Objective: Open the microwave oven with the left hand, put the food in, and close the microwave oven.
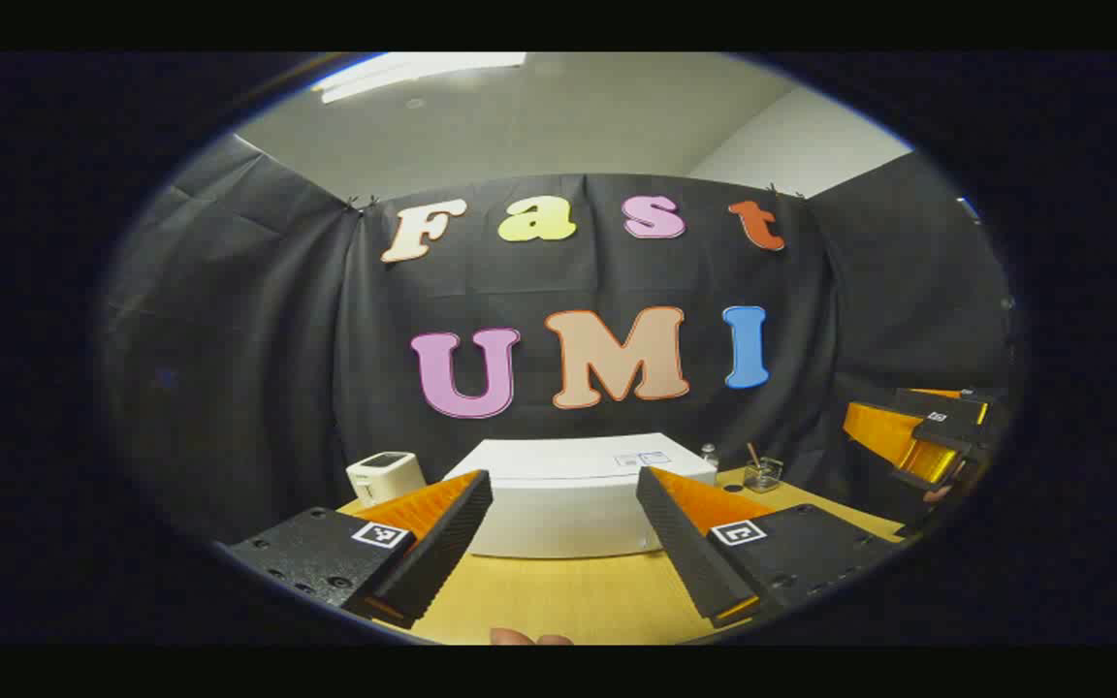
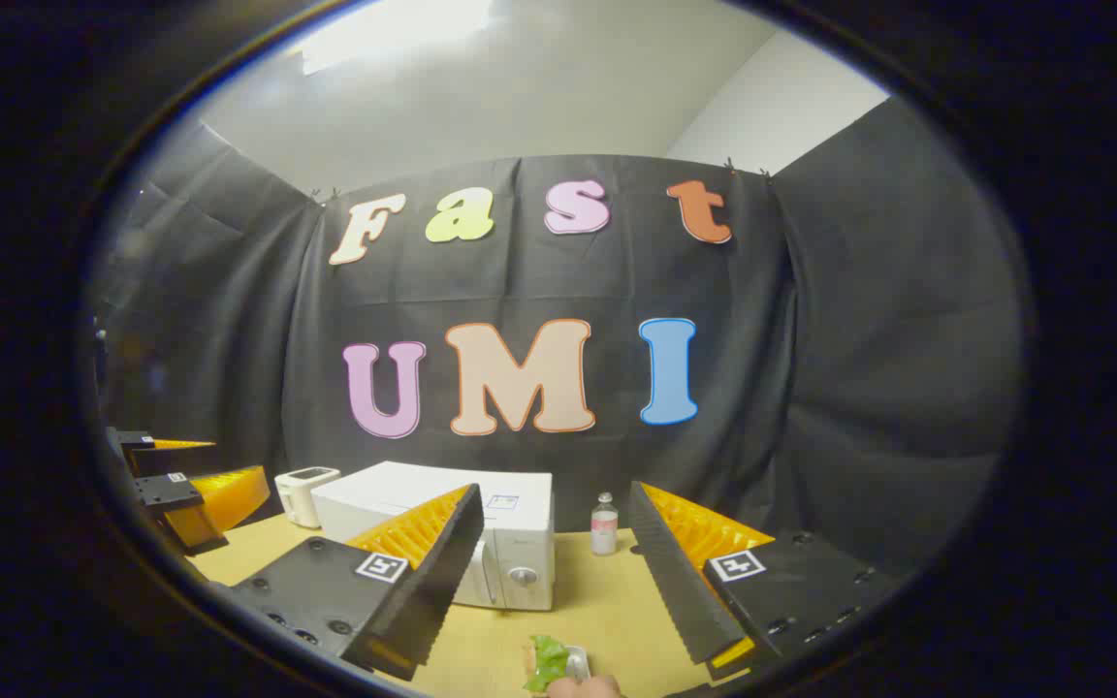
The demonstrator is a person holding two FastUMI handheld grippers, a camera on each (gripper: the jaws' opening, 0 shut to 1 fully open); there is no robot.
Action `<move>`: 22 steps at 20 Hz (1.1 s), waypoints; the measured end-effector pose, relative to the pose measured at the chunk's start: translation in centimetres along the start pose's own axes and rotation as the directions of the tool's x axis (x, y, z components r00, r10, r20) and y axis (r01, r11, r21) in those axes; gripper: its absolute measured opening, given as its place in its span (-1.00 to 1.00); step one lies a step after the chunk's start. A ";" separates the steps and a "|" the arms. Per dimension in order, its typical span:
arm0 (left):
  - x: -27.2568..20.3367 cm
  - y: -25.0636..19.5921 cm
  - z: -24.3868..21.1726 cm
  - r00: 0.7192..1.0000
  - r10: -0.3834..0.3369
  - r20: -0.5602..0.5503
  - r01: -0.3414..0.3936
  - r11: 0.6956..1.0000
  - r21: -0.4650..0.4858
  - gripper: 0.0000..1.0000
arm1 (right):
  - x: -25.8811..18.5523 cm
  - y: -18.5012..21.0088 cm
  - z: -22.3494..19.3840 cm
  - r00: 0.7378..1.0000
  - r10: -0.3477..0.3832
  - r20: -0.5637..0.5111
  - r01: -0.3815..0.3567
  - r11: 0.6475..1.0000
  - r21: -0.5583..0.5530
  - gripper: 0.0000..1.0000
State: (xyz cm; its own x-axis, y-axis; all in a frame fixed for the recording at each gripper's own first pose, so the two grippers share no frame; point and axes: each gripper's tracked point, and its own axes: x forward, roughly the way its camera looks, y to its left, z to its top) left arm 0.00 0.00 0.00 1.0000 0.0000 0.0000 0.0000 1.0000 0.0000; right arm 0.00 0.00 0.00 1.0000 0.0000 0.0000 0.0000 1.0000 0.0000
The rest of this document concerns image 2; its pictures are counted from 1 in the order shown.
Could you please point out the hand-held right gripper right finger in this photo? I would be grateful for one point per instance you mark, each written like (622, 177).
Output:
(675, 582)

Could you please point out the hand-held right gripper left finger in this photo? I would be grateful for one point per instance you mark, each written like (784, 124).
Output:
(442, 582)

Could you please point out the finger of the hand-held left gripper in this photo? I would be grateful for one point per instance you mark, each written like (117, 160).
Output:
(171, 460)
(171, 492)

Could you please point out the white microwave oven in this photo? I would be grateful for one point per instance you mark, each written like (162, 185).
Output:
(520, 523)

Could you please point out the sandwich with green lettuce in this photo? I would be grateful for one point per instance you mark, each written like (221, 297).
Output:
(549, 659)

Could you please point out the small clear bottle pink label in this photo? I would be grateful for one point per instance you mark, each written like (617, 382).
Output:
(604, 528)

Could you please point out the small white plastic tray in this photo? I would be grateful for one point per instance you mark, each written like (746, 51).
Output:
(579, 664)

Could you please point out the white toaster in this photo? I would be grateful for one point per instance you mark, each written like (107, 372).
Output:
(302, 494)

